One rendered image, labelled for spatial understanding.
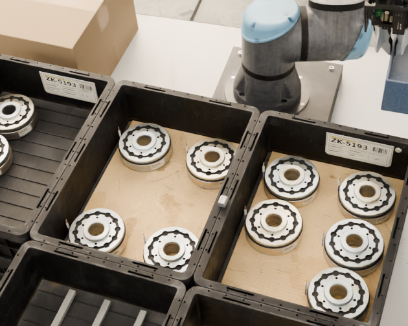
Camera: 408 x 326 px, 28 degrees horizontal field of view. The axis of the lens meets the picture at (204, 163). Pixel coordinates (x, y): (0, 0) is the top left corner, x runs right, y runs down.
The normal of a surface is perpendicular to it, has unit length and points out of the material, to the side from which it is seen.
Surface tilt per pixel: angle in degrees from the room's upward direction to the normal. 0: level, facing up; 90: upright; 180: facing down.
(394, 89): 90
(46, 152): 0
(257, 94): 69
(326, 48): 80
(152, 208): 0
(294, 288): 0
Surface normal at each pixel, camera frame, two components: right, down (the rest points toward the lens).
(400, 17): -0.30, 0.75
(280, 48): 0.08, 0.65
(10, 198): -0.07, -0.63
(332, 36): -0.03, 0.37
